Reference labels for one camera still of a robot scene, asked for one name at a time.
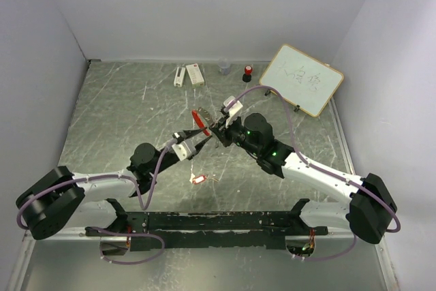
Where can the red handled metal key holder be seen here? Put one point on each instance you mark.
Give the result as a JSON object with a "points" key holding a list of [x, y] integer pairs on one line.
{"points": [[204, 120]]}

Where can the red black stamp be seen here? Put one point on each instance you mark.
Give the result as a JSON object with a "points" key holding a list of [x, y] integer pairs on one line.
{"points": [[248, 70]]}

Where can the yellow framed whiteboard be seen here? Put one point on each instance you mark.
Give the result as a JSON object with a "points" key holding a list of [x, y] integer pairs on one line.
{"points": [[303, 81]]}

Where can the white stapler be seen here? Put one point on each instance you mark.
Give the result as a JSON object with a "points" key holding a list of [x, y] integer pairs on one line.
{"points": [[179, 76]]}

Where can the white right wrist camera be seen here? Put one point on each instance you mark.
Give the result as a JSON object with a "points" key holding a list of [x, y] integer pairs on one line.
{"points": [[231, 110]]}

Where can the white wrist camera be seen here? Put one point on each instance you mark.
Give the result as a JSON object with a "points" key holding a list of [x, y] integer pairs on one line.
{"points": [[183, 150], [231, 110]]}

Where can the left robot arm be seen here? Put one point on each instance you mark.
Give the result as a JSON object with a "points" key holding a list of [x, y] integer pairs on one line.
{"points": [[63, 199]]}

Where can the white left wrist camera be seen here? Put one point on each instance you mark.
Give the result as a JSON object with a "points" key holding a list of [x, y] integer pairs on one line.
{"points": [[183, 150]]}

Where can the white green staple box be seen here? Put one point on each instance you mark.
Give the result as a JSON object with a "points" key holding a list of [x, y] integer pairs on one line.
{"points": [[195, 75]]}

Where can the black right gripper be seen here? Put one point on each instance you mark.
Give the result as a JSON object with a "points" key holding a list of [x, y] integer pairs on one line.
{"points": [[223, 133]]}

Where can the clear paperclip jar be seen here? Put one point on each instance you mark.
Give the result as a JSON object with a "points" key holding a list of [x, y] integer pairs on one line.
{"points": [[224, 66]]}

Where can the red usb stick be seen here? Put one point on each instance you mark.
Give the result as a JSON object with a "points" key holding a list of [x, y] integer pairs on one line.
{"points": [[202, 178]]}

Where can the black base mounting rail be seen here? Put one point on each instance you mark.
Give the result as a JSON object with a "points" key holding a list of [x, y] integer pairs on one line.
{"points": [[219, 229]]}

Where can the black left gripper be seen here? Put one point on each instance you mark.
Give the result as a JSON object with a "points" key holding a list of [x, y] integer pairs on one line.
{"points": [[186, 133]]}

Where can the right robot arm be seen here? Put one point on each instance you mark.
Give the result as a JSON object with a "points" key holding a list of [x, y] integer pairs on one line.
{"points": [[364, 204]]}

